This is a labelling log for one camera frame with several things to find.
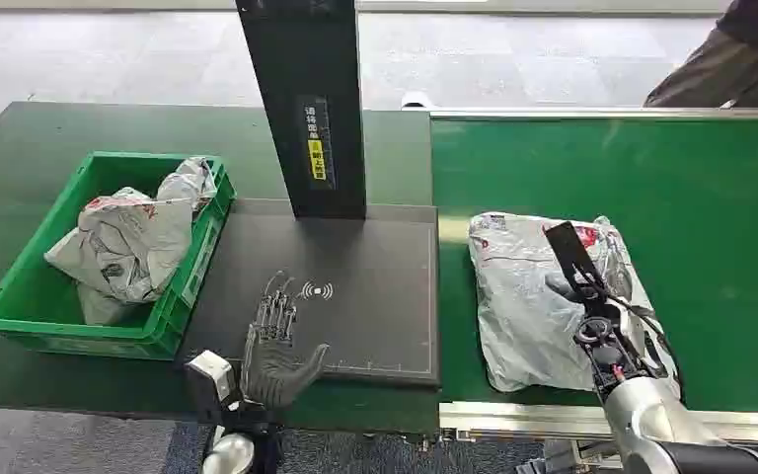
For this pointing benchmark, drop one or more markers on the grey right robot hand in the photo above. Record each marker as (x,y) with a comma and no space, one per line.
(608,356)

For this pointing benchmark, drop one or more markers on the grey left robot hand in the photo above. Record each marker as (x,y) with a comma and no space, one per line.
(274,369)

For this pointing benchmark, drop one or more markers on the grey poly parcel red print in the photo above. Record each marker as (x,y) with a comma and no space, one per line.
(523,307)

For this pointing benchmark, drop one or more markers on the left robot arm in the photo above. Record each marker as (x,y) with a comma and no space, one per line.
(238,451)

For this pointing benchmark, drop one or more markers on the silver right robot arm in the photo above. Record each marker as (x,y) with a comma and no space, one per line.
(653,425)

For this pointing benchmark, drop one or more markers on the green conveyor belt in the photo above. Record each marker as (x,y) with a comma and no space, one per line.
(712,216)

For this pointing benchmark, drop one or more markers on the large grey poly parcel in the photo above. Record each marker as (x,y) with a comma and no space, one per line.
(130,242)

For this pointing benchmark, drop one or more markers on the small crumpled grey parcel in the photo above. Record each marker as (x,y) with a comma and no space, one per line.
(186,180)

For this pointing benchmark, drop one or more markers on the yellow and black label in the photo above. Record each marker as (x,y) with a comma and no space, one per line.
(317,160)

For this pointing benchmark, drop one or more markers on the green plastic crate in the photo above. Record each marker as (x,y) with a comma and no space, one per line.
(39,307)

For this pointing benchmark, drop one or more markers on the small white object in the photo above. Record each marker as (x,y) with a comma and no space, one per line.
(417,100)

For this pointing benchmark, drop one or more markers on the person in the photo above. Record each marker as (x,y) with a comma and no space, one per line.
(732,65)

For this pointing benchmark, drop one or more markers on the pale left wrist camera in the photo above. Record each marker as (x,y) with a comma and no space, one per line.
(210,376)

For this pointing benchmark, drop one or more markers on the black scanner base plate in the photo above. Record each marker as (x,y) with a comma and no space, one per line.
(379,307)

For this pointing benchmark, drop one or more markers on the black scanner post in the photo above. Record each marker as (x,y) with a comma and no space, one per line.
(307,59)

